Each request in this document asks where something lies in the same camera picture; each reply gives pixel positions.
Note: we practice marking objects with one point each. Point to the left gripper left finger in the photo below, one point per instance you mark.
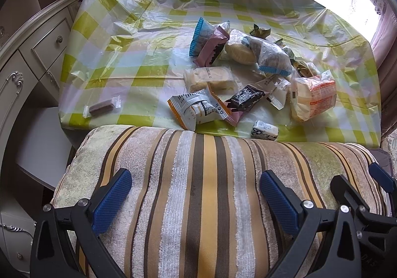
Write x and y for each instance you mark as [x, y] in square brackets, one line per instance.
[66, 241]

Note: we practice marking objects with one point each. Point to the blue edged snack packet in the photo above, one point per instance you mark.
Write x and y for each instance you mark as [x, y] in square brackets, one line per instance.
[203, 32]

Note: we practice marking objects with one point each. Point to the orange white snack packet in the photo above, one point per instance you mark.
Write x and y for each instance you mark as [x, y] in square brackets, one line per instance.
[203, 106]

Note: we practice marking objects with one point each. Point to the striped sofa cushion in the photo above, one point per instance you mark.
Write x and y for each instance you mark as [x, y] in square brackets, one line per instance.
[195, 208]

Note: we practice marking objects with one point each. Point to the white ornate cabinet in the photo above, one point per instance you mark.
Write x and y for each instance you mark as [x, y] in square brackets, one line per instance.
[31, 60]

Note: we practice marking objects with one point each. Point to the green white snack packet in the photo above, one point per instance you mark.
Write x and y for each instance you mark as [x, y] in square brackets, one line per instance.
[286, 49]

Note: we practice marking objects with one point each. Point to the small white black snack packet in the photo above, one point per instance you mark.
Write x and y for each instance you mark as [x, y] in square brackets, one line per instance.
[263, 130]

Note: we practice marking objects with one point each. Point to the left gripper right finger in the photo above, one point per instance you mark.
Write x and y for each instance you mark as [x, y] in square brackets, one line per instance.
[338, 254]

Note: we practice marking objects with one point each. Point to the orange bag of bread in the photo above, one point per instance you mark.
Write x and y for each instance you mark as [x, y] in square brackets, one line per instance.
[312, 96]

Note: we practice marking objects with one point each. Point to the brown bar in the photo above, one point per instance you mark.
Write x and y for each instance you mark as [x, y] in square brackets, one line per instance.
[101, 108]

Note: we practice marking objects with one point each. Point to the pink snack packet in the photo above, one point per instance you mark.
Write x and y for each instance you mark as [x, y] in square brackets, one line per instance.
[212, 48]

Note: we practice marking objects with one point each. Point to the checkered plastic tablecloth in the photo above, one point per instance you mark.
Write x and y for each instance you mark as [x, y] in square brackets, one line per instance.
[139, 50]

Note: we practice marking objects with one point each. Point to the clear bag round cake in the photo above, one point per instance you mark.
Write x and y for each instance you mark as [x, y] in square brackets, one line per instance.
[238, 48]

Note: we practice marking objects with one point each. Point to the clear wrapped sponge cake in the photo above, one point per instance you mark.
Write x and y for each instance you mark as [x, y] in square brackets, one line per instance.
[218, 78]

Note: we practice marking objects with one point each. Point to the clear blue edged pastry bag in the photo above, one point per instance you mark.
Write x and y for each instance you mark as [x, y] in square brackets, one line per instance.
[271, 59]

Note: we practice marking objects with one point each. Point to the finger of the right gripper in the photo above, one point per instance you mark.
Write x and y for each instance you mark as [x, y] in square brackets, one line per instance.
[385, 180]
[376, 234]

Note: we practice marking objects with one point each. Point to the green candy wrapper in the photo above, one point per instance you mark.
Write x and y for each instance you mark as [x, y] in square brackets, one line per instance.
[258, 32]

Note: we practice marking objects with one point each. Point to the white text snack packet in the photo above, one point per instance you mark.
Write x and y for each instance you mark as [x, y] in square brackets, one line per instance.
[276, 89]

